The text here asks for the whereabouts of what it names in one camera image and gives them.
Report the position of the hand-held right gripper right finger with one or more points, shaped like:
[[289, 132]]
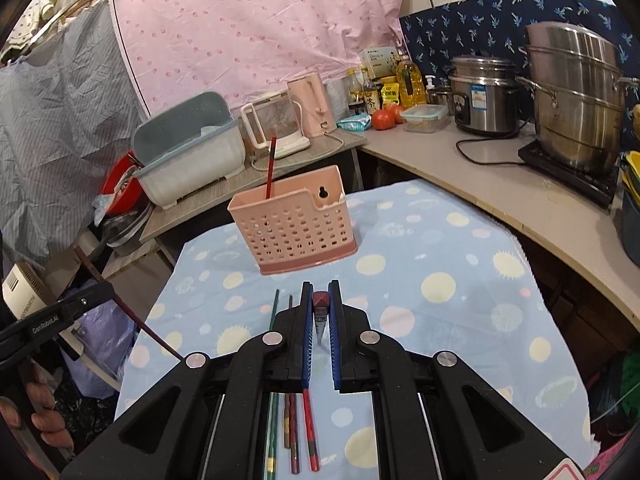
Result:
[[334, 340]]

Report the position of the white and green box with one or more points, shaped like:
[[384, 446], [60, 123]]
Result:
[[377, 60]]

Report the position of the grey striped cloth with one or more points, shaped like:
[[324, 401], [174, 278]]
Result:
[[65, 110]]

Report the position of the blue dotted table cloth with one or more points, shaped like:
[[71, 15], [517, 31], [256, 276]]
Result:
[[425, 260]]

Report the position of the glass food container green lid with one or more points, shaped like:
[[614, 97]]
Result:
[[425, 119]]

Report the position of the green patterned chopstick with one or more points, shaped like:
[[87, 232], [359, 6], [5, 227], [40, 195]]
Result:
[[272, 430]]

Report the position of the pink electric kettle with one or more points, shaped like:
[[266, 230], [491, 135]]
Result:
[[310, 100]]

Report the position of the large steel steamer pot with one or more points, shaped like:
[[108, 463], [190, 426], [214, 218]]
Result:
[[575, 105]]

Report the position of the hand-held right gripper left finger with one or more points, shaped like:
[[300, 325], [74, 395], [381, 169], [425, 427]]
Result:
[[306, 340]]

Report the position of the red and black chopstick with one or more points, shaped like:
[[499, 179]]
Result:
[[311, 430]]

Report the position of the pink dotted cloth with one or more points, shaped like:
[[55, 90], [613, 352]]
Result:
[[240, 25]]

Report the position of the metal pans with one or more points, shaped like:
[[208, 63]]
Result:
[[125, 232]]

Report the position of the purple plastic bag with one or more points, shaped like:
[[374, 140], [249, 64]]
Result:
[[100, 345]]

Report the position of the navy blue printed cloth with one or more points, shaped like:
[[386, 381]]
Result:
[[475, 25]]

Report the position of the steel rice cooker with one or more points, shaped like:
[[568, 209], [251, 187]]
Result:
[[485, 100]]

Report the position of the small steel pot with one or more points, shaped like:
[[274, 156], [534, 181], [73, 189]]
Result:
[[441, 97]]

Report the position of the bright red chopstick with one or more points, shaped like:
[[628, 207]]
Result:
[[270, 170]]

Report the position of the blue wipes packet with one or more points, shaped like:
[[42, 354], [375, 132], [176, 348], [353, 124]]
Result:
[[352, 123]]

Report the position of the red tomato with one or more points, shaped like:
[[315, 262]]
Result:
[[398, 112], [382, 119]]

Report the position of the black induction cooker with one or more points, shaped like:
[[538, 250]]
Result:
[[575, 177]]

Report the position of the red plastic bowl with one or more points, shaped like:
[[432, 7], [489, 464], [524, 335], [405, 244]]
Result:
[[117, 180]]

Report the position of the person's left hand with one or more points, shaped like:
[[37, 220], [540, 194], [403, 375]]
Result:
[[47, 410]]

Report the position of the brown chopstick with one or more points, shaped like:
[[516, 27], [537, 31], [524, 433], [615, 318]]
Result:
[[287, 420]]

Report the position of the white glass kettle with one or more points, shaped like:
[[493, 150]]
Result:
[[275, 125]]

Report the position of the yellow cooking oil bottle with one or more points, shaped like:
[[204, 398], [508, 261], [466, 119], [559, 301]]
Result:
[[411, 85]]

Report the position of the dark soy sauce bottle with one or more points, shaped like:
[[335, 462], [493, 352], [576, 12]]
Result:
[[371, 97]]

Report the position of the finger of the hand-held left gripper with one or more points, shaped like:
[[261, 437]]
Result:
[[90, 300]]

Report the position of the blue-grey dish drainer box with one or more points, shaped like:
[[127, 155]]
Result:
[[195, 160]]

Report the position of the pink perforated utensil holder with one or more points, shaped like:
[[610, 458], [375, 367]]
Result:
[[295, 235]]

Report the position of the white heater appliance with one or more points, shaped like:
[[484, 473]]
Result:
[[22, 290]]

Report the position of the white pump bottle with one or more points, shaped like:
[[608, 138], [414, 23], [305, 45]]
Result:
[[430, 90]]

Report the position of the yellow seasoning packet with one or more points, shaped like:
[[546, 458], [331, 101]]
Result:
[[390, 95]]

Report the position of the grey and red chopstick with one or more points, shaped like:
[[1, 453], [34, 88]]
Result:
[[295, 440]]

